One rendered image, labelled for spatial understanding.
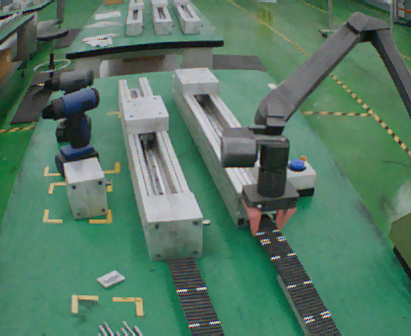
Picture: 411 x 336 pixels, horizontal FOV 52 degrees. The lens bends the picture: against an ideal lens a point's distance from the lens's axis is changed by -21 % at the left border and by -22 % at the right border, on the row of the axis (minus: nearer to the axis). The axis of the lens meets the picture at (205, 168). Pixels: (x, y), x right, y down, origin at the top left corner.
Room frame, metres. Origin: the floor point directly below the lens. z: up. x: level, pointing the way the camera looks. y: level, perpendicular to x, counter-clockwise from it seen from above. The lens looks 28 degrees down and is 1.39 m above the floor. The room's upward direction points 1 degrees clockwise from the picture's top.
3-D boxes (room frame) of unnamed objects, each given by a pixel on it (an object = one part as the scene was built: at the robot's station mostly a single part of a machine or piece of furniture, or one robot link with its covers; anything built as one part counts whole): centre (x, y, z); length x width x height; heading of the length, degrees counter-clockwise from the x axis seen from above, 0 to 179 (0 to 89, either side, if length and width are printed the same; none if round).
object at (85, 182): (0.98, 0.26, 0.83); 0.11 x 0.10 x 0.10; 112
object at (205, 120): (1.31, -0.02, 0.82); 0.80 x 0.10 x 0.09; 13
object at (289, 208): (0.87, -0.14, 0.84); 0.07 x 0.07 x 0.09; 13
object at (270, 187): (0.87, -0.13, 0.91); 0.10 x 0.07 x 0.07; 103
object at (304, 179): (1.07, -0.20, 0.81); 0.10 x 0.08 x 0.06; 103
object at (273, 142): (0.87, -0.12, 0.97); 0.07 x 0.06 x 0.07; 94
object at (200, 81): (1.56, 0.03, 0.87); 0.16 x 0.11 x 0.07; 13
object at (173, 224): (0.84, 0.05, 0.83); 0.12 x 0.09 x 0.10; 103
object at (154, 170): (1.27, 0.16, 0.82); 0.80 x 0.10 x 0.09; 13
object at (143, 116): (1.27, 0.16, 0.87); 0.16 x 0.11 x 0.07; 13
